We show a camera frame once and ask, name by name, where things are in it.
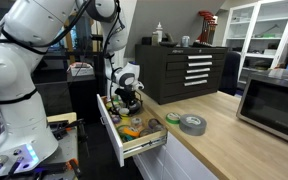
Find open wooden drawer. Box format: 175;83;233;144
97;95;167;167

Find clear packing tape roll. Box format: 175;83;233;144
131;117;143;127

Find black clamp tool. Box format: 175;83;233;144
48;119;83;140

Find thin grey tape roll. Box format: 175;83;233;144
148;118;165;132

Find black tool chest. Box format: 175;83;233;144
135;45;227;104

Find white shelving unit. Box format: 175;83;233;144
222;0;288;85

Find white cabinet drawers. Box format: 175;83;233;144
133;133;218;180

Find robot base table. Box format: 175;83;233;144
0;112;82;180

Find grey duct tape roll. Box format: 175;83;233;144
179;114;207;136

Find green tape roll in drawer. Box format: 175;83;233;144
116;125;133;142

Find white squeeze bottle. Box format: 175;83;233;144
156;22;163;42

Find purple tape roll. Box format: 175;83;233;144
111;115;121;124

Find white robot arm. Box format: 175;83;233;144
0;0;126;166

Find metal can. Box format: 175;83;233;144
181;36;190;47

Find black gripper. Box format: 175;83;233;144
115;88;142;114

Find red handled clamps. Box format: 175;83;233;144
198;10;217;44

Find orange masking tape roll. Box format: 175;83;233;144
123;127;140;137

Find green tape roll on counter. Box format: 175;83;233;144
166;112;180;124

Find office chair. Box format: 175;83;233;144
219;51;241;96

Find black microwave oven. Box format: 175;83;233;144
236;69;288;141

